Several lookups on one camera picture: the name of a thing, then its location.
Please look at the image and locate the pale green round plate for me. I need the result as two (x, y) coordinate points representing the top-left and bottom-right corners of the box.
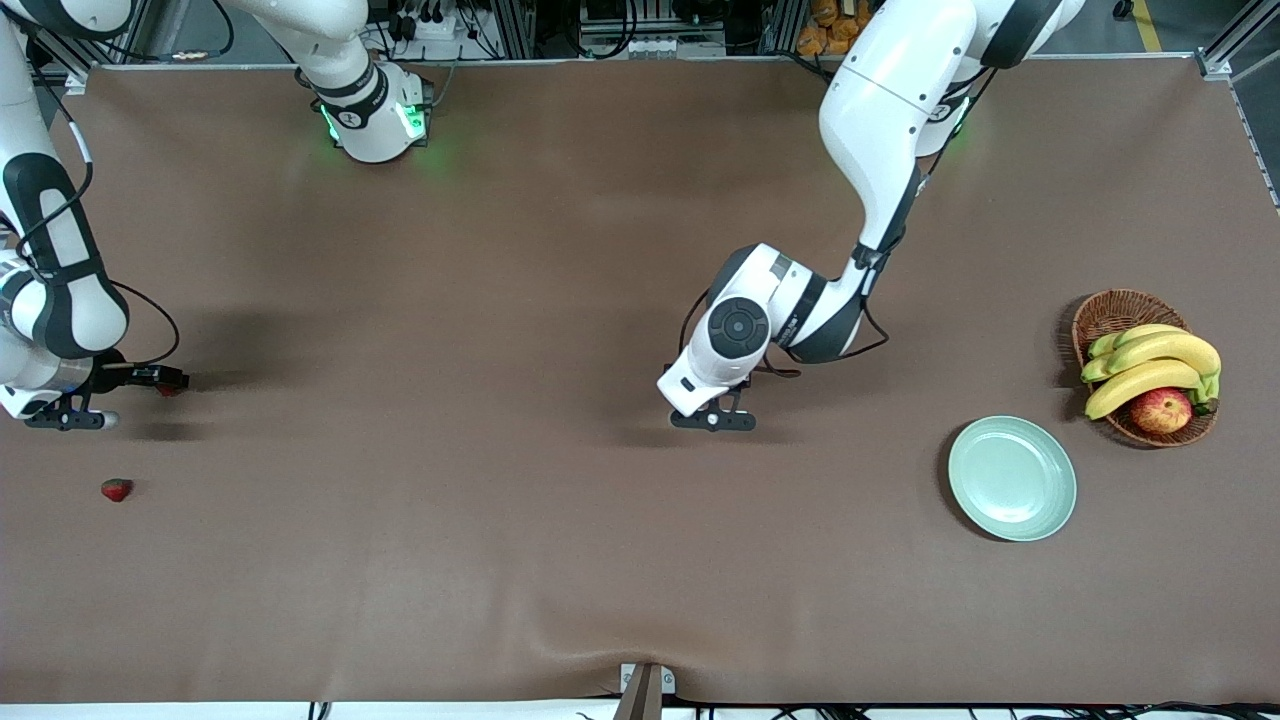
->
(947, 415), (1079, 544)

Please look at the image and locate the table cover mat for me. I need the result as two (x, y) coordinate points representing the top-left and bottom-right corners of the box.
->
(0, 57), (1280, 706)

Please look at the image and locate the white terminal strip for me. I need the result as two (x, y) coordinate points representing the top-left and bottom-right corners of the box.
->
(578, 35), (728, 59)

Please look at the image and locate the pile of bread buns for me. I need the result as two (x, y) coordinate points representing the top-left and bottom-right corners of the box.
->
(797, 0), (873, 57)

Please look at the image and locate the woven wicker fruit basket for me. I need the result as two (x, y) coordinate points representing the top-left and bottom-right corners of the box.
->
(1072, 289), (1219, 448)

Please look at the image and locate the small greenish yellow banana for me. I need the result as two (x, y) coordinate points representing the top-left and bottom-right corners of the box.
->
(1088, 323), (1187, 359)

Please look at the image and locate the red yellow apple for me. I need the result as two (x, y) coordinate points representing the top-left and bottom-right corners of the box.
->
(1130, 387), (1194, 435)

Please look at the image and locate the large yellow banana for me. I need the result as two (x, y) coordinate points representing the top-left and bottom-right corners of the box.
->
(1082, 331), (1223, 401)

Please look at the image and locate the white power strip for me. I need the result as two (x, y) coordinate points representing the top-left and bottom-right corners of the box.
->
(398, 12), (461, 43)

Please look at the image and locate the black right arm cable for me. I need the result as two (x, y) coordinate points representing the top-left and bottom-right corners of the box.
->
(20, 40), (181, 368)

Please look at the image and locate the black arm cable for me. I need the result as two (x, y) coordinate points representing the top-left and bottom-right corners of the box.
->
(678, 60), (996, 381)
(20, 40), (181, 368)

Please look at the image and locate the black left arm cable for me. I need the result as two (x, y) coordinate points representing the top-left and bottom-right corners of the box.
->
(678, 60), (996, 381)

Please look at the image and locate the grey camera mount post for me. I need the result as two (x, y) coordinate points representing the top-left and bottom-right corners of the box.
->
(620, 663), (676, 720)

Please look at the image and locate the aluminium frame profile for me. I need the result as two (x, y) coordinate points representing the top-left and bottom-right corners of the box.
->
(762, 0), (801, 56)
(1195, 0), (1280, 211)
(125, 0), (153, 67)
(490, 0), (536, 61)

